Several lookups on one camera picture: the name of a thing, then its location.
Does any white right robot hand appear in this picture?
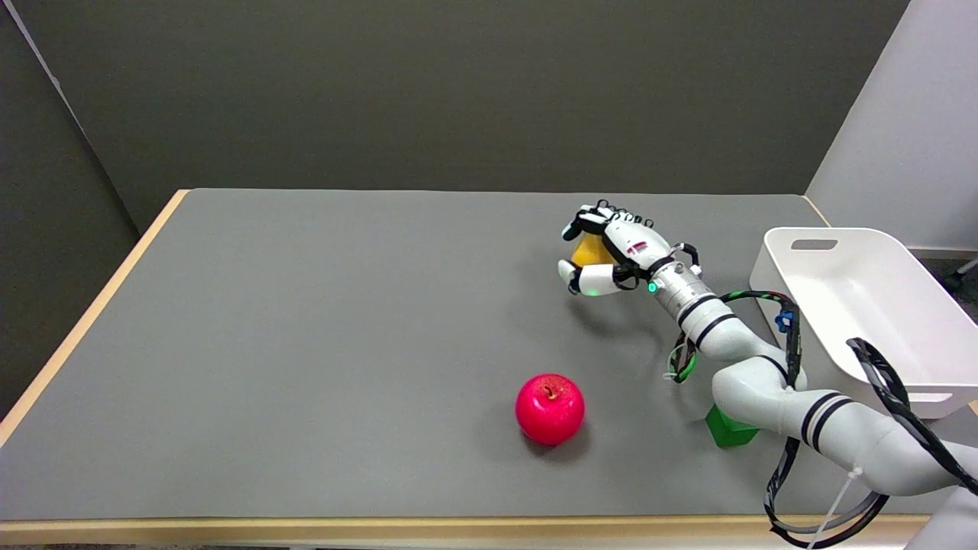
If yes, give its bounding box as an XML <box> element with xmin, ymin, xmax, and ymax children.
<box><xmin>557</xmin><ymin>201</ymin><xmax>681</xmax><ymax>297</ymax></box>

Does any yellow pear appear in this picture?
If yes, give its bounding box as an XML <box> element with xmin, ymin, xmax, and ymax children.
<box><xmin>572</xmin><ymin>234</ymin><xmax>612</xmax><ymax>268</ymax></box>

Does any red apple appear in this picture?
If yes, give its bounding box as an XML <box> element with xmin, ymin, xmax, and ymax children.
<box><xmin>515</xmin><ymin>374</ymin><xmax>586</xmax><ymax>446</ymax></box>

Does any green cube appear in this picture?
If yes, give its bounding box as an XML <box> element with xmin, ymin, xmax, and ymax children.
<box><xmin>704</xmin><ymin>405</ymin><xmax>761</xmax><ymax>448</ymax></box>

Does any white plastic bin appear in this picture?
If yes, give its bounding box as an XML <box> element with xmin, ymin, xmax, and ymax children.
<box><xmin>749</xmin><ymin>227</ymin><xmax>978</xmax><ymax>420</ymax></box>

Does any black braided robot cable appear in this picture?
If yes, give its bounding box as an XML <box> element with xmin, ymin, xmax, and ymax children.
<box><xmin>663</xmin><ymin>243</ymin><xmax>978</xmax><ymax>549</ymax></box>

